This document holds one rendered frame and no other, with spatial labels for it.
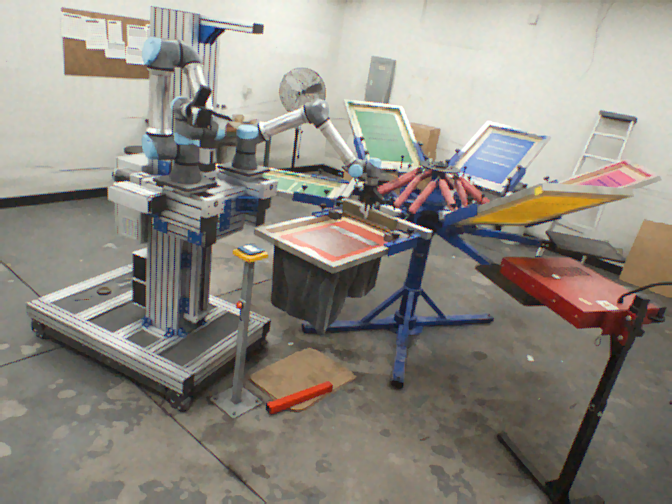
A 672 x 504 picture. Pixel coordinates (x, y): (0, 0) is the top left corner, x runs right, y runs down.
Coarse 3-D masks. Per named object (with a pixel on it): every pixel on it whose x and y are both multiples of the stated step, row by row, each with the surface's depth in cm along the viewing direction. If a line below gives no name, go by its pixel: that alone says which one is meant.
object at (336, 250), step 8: (368, 232) 318; (336, 240) 296; (344, 240) 298; (352, 240) 300; (376, 240) 307; (312, 248) 280; (320, 248) 281; (328, 248) 283; (336, 248) 285; (344, 248) 287; (352, 248) 289; (360, 248) 290; (368, 248) 292; (320, 256) 271; (328, 256) 272; (336, 256) 274; (344, 256) 276
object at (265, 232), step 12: (312, 216) 319; (324, 216) 324; (264, 228) 287; (276, 228) 293; (288, 228) 301; (372, 228) 326; (276, 240) 275; (300, 252) 265; (372, 252) 278; (384, 252) 286; (324, 264) 256; (336, 264) 255; (348, 264) 262
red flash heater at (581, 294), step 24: (504, 264) 267; (528, 264) 264; (552, 264) 269; (576, 264) 275; (528, 288) 251; (552, 288) 239; (576, 288) 243; (600, 288) 248; (576, 312) 224; (600, 312) 223; (624, 312) 223; (648, 312) 235
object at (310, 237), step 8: (328, 224) 320; (336, 224) 323; (344, 224) 325; (352, 224) 328; (296, 232) 299; (304, 232) 301; (312, 232) 303; (320, 232) 305; (328, 232) 307; (336, 232) 309; (352, 232) 313; (360, 232) 316; (288, 240) 285; (296, 240) 287; (304, 240) 289; (312, 240) 291; (320, 240) 292; (328, 240) 294
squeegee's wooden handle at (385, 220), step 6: (342, 204) 324; (348, 204) 321; (354, 204) 318; (342, 210) 325; (348, 210) 322; (354, 210) 319; (372, 210) 311; (360, 216) 317; (372, 216) 311; (378, 216) 308; (384, 216) 305; (390, 216) 305; (378, 222) 309; (384, 222) 306; (390, 222) 303; (396, 222) 303; (390, 228) 304
